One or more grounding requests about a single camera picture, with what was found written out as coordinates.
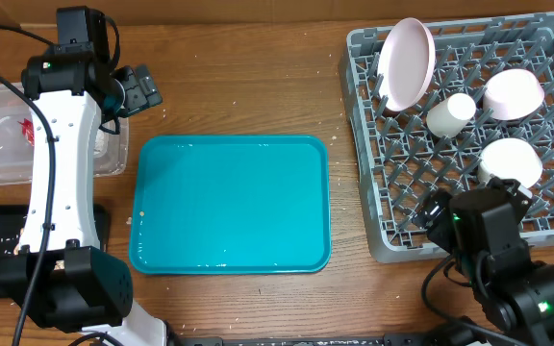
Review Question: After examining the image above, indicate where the white tissue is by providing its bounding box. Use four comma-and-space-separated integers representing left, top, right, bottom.
93, 130, 108, 158

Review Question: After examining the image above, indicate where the white saucer bowl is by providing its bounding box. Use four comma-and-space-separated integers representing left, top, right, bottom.
477, 138, 542, 188

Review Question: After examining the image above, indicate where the white upside-down cup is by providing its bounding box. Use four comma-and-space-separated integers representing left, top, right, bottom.
426, 93, 476, 137

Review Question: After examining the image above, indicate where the red snack wrapper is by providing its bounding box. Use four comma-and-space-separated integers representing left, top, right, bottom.
18, 118, 35, 146

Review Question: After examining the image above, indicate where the small white plate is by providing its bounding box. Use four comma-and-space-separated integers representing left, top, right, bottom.
483, 68, 544, 121

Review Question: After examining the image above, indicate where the large white plate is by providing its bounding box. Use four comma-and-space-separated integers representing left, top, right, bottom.
377, 17, 436, 112

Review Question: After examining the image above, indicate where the rice and peanuts food waste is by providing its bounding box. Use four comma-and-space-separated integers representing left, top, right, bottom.
4, 228, 64, 270

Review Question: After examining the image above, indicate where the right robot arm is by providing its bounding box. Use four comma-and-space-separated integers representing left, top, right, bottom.
413, 178, 554, 345

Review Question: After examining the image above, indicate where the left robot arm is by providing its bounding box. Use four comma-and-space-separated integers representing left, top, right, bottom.
0, 7, 176, 345

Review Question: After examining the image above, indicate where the grey dishwasher rack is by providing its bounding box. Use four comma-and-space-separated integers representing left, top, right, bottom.
339, 12, 554, 263

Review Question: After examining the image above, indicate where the clear plastic waste bin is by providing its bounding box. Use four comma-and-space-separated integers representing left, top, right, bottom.
0, 85, 129, 185

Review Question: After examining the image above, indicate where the teal plastic serving tray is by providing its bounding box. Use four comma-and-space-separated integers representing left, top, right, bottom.
129, 135, 332, 275

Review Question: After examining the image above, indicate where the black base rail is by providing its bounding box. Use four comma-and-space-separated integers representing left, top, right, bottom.
165, 331, 490, 346

